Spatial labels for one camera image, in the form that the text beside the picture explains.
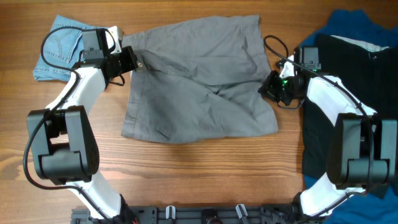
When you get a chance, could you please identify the grey cotton shorts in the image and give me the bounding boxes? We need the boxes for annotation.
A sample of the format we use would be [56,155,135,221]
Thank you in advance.
[121,15,278,144]

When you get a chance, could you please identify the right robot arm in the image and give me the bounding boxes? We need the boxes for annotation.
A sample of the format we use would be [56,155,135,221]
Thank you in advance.
[258,48,397,222]

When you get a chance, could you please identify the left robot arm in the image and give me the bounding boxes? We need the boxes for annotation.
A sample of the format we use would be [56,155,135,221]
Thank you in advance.
[22,26,139,223]

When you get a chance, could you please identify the black garment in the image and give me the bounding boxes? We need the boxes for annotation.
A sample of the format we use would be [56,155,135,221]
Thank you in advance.
[301,32,398,200]

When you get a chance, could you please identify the light grey garment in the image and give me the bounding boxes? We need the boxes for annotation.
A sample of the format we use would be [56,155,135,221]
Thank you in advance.
[333,35,389,52]

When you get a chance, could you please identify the blue shirt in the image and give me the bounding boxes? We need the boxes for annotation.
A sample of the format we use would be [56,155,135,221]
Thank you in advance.
[302,10,397,223]

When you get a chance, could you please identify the right black cable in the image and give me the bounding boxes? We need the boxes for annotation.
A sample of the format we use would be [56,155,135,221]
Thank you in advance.
[262,34,374,223]

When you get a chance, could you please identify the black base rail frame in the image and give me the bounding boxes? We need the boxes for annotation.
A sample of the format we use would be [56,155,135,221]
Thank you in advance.
[70,203,312,224]

